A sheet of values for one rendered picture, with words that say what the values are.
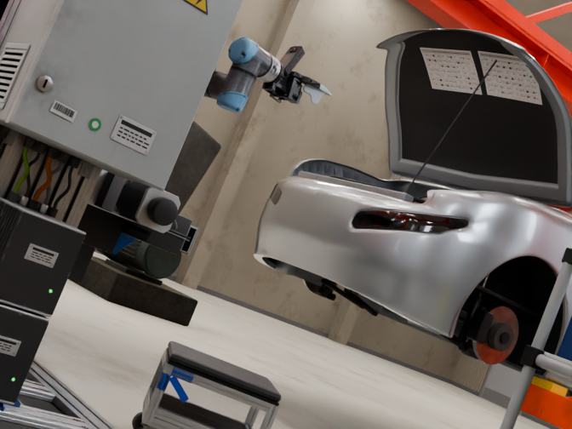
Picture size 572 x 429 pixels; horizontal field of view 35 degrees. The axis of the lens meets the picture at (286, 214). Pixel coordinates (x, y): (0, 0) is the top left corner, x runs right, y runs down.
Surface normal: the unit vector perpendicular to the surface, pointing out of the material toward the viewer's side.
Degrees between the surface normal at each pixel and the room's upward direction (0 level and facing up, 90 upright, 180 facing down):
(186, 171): 90
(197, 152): 90
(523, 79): 141
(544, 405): 90
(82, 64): 93
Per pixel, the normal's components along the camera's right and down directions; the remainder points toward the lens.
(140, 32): 0.57, 0.17
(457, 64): -0.75, 0.54
